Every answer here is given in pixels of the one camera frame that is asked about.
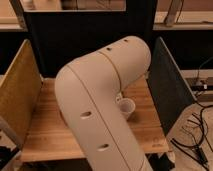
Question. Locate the dark right side panel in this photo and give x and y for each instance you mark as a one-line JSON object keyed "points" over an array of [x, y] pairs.
{"points": [[172, 96]]}

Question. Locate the black back panel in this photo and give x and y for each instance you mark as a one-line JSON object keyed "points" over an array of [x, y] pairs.
{"points": [[59, 37]]}

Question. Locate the wooden left side panel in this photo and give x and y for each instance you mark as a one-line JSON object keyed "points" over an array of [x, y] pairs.
{"points": [[19, 91]]}

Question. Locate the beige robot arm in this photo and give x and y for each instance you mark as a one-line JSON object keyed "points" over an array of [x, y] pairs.
{"points": [[86, 90]]}

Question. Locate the clear plastic cup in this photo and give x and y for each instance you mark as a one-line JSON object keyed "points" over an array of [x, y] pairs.
{"points": [[127, 107]]}

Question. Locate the black power strip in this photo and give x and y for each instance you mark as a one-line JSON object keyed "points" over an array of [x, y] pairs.
{"points": [[200, 84]]}

